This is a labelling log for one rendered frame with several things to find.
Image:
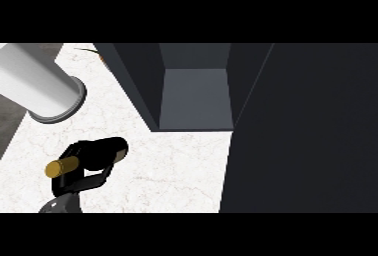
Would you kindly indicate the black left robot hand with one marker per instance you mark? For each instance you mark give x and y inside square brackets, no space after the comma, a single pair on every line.
[74,185]

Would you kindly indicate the black wine bottle gold cap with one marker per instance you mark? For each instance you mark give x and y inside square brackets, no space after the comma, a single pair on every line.
[62,167]

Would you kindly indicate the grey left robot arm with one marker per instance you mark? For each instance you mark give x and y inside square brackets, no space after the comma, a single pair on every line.
[59,205]

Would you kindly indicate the dark grey open cabinet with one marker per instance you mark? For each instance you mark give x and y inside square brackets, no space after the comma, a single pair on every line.
[195,100]

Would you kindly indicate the dark grey cabinet door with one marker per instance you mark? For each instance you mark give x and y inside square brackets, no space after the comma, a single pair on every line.
[304,133]

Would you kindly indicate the white cylinder with grey rim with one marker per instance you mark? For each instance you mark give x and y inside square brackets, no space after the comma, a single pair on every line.
[34,83]

